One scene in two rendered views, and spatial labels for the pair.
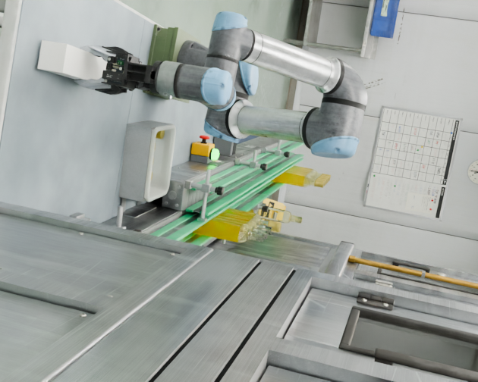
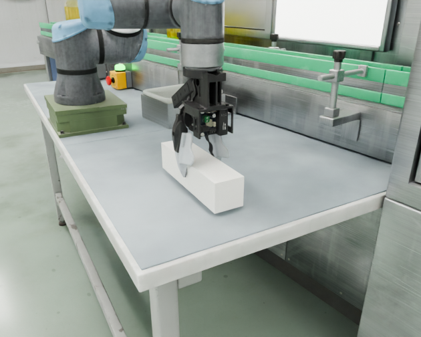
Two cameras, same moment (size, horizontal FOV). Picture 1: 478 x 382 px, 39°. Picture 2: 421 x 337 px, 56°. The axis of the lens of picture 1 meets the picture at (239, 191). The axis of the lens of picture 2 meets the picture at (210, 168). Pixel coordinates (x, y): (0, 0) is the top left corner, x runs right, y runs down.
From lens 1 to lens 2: 0.99 m
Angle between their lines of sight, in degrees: 26
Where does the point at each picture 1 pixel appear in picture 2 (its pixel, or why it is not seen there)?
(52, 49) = (222, 197)
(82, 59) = (204, 166)
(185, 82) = (216, 26)
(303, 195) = not seen: hidden behind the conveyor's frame
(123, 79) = (226, 107)
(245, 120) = not seen: hidden behind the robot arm
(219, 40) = (127, 10)
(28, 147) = (301, 185)
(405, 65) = not seen: outside the picture
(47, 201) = (308, 156)
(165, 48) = (81, 118)
